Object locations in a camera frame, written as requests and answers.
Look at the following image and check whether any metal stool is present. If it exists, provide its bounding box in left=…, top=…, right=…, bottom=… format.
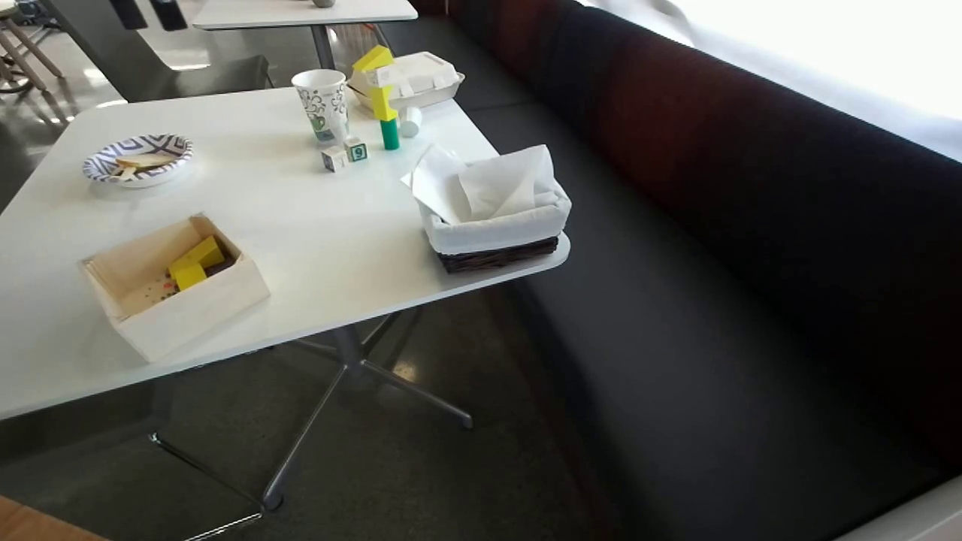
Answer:
left=0, top=0, right=77, bottom=130

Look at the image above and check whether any dark upholstered bench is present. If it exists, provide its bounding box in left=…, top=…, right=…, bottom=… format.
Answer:
left=378, top=0, right=962, bottom=541

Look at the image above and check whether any tilted yellow block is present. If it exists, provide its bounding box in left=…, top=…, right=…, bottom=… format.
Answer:
left=347, top=43, right=397, bottom=79

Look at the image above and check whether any metal table base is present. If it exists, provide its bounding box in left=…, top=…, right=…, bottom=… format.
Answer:
left=148, top=307, right=482, bottom=541

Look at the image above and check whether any yellow block in box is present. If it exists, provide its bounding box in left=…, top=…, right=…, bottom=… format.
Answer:
left=166, top=235, right=228, bottom=294

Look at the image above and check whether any dark basket with white liner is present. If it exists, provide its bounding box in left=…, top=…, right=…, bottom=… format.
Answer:
left=412, top=159, right=575, bottom=276

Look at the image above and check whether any dark background chair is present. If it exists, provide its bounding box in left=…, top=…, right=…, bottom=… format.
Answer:
left=43, top=0, right=277, bottom=105

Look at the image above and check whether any blue patterned paper plate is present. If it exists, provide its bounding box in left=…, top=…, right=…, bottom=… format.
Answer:
left=81, top=132, right=196, bottom=191

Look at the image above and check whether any upright yellow block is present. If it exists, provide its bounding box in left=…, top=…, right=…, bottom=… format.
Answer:
left=366, top=81, right=399, bottom=124

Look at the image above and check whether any light wooden box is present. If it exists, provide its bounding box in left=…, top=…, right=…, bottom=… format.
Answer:
left=77, top=211, right=272, bottom=366

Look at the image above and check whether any patterned white paper cup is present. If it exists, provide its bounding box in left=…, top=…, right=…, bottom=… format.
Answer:
left=288, top=66, right=351, bottom=147

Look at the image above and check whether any white background table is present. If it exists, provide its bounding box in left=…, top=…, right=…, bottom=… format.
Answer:
left=188, top=0, right=421, bottom=72

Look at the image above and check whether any clear plastic bag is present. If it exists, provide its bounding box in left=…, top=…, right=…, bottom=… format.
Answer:
left=344, top=49, right=468, bottom=112

